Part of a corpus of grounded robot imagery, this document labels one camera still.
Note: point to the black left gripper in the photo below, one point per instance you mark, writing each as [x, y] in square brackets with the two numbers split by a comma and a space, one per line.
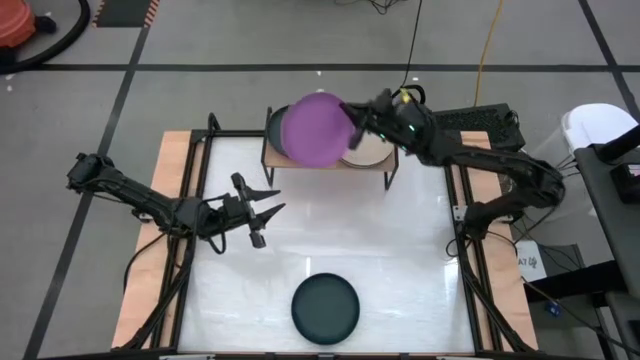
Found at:
[235, 215]

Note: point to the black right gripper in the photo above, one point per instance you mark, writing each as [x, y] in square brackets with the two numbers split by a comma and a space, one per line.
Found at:
[395, 120]

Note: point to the purple plate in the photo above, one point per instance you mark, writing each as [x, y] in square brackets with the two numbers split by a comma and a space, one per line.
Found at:
[315, 130]

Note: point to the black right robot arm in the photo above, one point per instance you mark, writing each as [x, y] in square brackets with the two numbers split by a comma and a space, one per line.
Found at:
[500, 160]

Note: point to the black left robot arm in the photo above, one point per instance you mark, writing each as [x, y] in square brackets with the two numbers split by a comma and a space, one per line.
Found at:
[145, 200]

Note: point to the wooden shelf with black legs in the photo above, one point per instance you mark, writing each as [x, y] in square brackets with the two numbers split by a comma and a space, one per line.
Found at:
[280, 162]

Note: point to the beige plate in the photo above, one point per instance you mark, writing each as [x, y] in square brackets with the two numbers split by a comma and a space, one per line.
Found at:
[372, 152]

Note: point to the dark teal plate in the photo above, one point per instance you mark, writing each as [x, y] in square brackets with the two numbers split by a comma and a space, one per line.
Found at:
[275, 132]
[325, 309]

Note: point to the black computer case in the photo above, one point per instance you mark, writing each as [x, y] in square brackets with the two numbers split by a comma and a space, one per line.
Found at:
[480, 120]

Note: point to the white labelled box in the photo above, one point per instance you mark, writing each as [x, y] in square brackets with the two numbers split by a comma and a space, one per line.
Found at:
[531, 260]

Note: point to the black mat with striped edges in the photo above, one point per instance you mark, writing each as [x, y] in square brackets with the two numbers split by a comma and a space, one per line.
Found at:
[125, 12]

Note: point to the white chair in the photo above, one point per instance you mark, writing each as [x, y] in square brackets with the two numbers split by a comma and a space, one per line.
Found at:
[595, 125]

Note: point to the small blue object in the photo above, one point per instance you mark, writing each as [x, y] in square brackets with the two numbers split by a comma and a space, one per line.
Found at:
[554, 310]

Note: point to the black desk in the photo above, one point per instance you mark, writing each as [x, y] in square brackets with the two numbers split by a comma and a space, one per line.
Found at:
[615, 215]

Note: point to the orange vacuum cleaner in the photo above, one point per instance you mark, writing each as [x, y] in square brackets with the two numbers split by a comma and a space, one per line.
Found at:
[15, 22]

